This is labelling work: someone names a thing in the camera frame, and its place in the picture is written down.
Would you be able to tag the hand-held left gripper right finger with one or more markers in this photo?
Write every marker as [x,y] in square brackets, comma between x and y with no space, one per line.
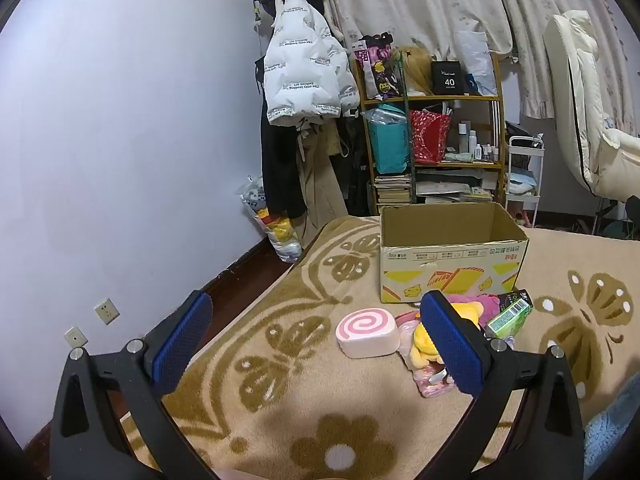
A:
[452,345]

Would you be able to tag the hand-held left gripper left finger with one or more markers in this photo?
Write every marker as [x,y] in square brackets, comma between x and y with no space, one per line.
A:
[182,345]

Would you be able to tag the yellow plush toy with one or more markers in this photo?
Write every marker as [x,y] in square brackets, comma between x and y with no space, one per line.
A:
[425,347]

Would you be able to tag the printed cardboard box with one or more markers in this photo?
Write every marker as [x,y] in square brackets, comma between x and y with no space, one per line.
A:
[450,260]

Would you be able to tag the pink swirl roll cushion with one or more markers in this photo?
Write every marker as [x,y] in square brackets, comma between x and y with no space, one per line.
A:
[367,335]

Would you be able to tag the pink plush toy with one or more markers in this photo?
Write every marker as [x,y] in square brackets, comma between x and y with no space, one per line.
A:
[487,305]

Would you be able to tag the green and black packet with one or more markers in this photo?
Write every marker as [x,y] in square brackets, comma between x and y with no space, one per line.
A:
[507,320]

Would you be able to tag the beige patterned blanket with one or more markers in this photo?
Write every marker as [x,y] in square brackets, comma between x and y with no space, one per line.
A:
[300,400]

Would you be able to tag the plastic bag of toys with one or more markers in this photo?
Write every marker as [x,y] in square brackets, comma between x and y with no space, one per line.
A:
[280,240]

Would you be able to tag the pile of papers and booklets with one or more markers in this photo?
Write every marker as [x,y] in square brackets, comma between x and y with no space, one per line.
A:
[450,187]

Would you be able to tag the stack of books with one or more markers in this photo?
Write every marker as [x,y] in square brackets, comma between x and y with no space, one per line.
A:
[392,190]

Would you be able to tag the white trolley cart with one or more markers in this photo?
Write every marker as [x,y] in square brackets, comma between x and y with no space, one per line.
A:
[509,170]

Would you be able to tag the light blue fluffy cloth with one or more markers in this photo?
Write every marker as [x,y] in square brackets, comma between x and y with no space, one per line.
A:
[615,435]

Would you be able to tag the black hanging garment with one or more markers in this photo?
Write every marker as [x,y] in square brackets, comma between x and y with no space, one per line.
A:
[357,180]

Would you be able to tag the group of cosmetic bottles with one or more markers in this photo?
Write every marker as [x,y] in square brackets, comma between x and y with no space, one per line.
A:
[475,147]

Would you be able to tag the black coat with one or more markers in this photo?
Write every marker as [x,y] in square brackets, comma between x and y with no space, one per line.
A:
[280,170]

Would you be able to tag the beige trench coat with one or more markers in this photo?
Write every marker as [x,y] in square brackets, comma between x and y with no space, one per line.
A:
[315,185]

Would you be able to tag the red patterned bag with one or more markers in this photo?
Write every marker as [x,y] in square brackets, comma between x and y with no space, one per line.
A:
[427,137]

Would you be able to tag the teal bag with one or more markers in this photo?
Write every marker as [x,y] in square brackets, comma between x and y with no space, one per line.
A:
[390,145]

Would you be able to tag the green pole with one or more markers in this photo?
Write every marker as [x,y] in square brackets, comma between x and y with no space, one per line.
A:
[407,125]

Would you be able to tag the wooden shelf rack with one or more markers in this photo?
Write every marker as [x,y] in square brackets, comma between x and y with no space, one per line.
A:
[425,99]

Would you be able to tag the black box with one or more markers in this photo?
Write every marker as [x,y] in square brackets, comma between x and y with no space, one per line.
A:
[450,80]

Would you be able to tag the blonde wig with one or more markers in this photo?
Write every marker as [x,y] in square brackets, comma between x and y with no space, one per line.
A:
[417,72]

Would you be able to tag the white plastic bag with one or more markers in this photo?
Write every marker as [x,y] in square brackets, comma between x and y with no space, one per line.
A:
[475,60]

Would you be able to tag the cream padded chair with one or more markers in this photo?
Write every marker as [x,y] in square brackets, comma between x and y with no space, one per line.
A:
[575,85]

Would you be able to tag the purple and black printed bag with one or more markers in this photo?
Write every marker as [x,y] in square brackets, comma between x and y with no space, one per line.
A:
[377,67]

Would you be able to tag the white puffer jacket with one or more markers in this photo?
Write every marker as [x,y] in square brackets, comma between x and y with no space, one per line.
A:
[300,60]

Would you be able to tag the pale floral curtain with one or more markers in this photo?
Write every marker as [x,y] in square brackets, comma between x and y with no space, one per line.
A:
[400,0]

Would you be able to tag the white wall socket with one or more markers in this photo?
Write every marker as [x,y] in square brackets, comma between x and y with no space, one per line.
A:
[75,338]
[107,311]

